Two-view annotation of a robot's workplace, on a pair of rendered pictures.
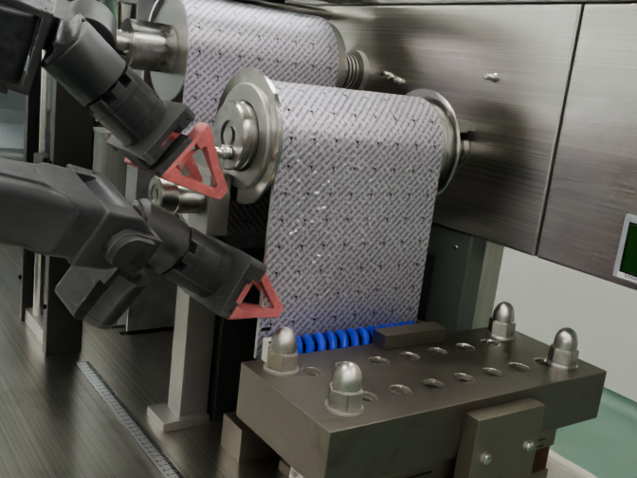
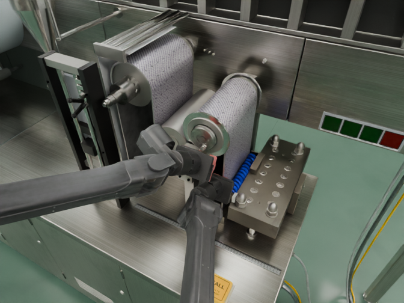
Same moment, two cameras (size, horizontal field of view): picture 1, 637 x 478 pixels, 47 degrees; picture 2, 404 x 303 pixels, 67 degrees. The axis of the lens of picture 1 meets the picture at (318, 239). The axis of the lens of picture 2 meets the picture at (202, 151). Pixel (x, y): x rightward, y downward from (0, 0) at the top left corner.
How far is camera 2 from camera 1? 0.64 m
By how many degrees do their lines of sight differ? 37
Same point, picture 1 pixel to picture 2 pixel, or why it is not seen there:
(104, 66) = (189, 164)
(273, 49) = (174, 69)
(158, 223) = (210, 195)
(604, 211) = (314, 109)
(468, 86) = (251, 61)
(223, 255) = (220, 185)
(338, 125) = (237, 118)
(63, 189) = (212, 223)
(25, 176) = (210, 233)
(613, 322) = not seen: hidden behind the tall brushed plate
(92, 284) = not seen: hidden behind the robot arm
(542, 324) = not seen: hidden behind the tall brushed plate
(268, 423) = (246, 222)
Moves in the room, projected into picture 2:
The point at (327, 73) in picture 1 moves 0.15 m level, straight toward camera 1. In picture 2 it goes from (190, 64) to (211, 84)
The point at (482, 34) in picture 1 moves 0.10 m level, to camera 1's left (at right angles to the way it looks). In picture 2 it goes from (257, 41) to (229, 47)
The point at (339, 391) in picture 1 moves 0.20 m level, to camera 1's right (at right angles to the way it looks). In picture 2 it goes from (273, 212) to (324, 190)
